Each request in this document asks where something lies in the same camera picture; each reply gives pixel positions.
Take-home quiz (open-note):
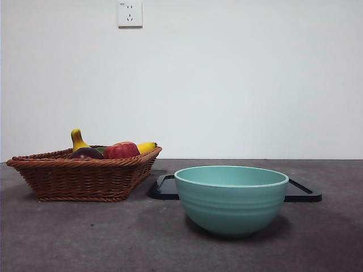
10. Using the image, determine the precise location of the teal ribbed bowl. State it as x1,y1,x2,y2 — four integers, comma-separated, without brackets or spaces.
174,165,290,239

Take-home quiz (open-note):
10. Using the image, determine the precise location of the dark red plum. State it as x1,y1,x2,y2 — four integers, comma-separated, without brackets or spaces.
67,147,104,160

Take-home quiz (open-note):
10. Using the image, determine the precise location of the yellow banana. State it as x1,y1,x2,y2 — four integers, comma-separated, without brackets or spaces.
136,141,158,154
70,127,92,153

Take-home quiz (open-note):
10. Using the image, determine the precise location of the red bell pepper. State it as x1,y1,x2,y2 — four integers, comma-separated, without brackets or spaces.
102,141,141,159

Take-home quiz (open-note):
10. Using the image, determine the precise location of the brown wicker basket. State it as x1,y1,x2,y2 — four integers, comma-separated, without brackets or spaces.
6,146,163,202

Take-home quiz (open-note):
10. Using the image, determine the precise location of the black rectangular tray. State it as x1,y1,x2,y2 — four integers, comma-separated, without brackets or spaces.
149,174,323,202

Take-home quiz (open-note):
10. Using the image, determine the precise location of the white wall socket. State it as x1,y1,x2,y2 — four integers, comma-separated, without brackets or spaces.
117,1,143,28

